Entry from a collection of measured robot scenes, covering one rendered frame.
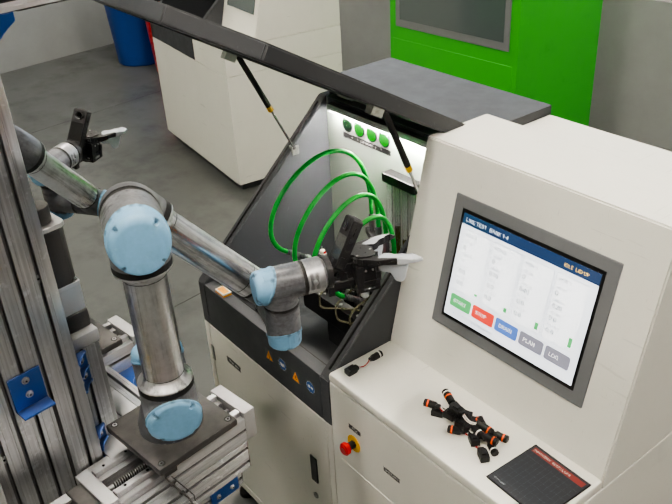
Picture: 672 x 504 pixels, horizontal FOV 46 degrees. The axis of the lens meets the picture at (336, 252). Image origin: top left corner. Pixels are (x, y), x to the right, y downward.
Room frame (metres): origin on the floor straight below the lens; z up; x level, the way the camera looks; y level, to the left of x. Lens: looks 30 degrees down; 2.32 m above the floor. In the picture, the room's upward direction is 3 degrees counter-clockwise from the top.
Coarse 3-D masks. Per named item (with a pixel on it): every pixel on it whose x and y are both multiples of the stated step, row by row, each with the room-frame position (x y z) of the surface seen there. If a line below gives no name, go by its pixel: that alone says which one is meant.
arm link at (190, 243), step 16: (160, 208) 1.42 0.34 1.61; (176, 224) 1.44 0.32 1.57; (192, 224) 1.47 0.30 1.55; (176, 240) 1.43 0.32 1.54; (192, 240) 1.44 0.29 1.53; (208, 240) 1.47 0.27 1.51; (192, 256) 1.44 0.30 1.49; (208, 256) 1.45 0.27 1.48; (224, 256) 1.47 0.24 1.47; (240, 256) 1.50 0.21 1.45; (208, 272) 1.45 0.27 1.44; (224, 272) 1.46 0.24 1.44; (240, 272) 1.47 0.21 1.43; (240, 288) 1.47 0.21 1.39
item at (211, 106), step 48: (192, 0) 6.10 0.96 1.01; (240, 0) 5.19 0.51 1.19; (288, 0) 5.08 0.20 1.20; (336, 0) 5.26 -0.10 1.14; (192, 48) 5.28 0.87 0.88; (288, 48) 5.07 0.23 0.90; (336, 48) 5.25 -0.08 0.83; (192, 96) 5.40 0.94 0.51; (240, 96) 4.88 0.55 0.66; (288, 96) 5.05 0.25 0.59; (192, 144) 5.52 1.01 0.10; (240, 144) 4.86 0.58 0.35
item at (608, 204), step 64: (512, 128) 1.89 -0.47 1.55; (448, 192) 1.78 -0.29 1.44; (512, 192) 1.64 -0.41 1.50; (576, 192) 1.52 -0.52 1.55; (640, 192) 1.49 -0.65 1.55; (640, 256) 1.36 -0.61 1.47; (640, 320) 1.31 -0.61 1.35; (512, 384) 1.47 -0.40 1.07; (640, 384) 1.29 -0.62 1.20; (384, 448) 1.49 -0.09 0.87; (576, 448) 1.30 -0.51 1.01; (640, 448) 1.32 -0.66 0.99
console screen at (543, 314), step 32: (480, 224) 1.67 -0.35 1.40; (512, 224) 1.61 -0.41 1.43; (448, 256) 1.72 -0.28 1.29; (480, 256) 1.65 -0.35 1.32; (512, 256) 1.58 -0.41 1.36; (544, 256) 1.52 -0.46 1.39; (576, 256) 1.46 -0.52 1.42; (448, 288) 1.69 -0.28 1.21; (480, 288) 1.62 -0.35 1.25; (512, 288) 1.55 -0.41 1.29; (544, 288) 1.49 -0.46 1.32; (576, 288) 1.43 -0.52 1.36; (608, 288) 1.38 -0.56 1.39; (448, 320) 1.66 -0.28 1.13; (480, 320) 1.59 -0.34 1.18; (512, 320) 1.52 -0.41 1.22; (544, 320) 1.46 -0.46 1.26; (576, 320) 1.41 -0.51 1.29; (512, 352) 1.50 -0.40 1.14; (544, 352) 1.44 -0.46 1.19; (576, 352) 1.38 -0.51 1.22; (544, 384) 1.41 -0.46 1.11; (576, 384) 1.36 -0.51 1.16
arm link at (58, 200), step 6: (42, 192) 2.07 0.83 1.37; (48, 192) 2.06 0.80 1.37; (54, 192) 2.06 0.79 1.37; (48, 198) 2.06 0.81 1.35; (54, 198) 2.05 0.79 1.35; (60, 198) 2.05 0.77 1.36; (48, 204) 2.06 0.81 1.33; (54, 204) 2.05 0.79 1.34; (60, 204) 2.04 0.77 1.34; (66, 204) 2.04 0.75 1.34; (54, 210) 2.05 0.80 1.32; (60, 210) 2.05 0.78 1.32; (66, 210) 2.04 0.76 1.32; (72, 210) 2.04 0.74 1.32; (60, 216) 2.06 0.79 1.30; (66, 216) 2.06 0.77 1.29
